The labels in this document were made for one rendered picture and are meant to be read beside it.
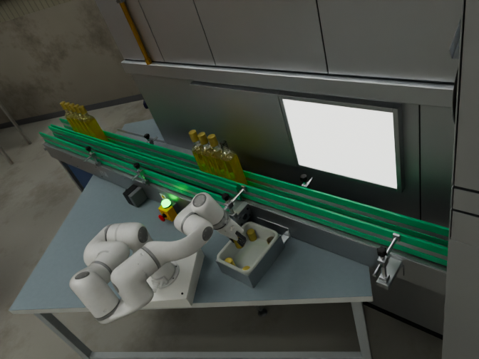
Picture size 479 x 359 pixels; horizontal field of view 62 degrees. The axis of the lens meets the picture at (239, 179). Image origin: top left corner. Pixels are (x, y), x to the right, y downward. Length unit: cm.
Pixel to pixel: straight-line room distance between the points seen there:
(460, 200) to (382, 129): 49
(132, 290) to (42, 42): 458
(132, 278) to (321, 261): 73
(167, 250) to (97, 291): 23
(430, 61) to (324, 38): 31
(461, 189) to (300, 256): 87
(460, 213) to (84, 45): 480
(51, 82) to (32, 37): 58
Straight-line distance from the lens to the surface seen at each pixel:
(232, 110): 167
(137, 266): 122
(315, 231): 156
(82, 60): 540
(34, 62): 574
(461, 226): 96
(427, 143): 134
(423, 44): 118
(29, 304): 212
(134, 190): 217
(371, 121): 133
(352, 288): 151
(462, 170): 85
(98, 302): 128
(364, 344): 187
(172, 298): 162
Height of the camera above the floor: 200
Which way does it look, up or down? 38 degrees down
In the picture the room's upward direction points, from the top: 21 degrees counter-clockwise
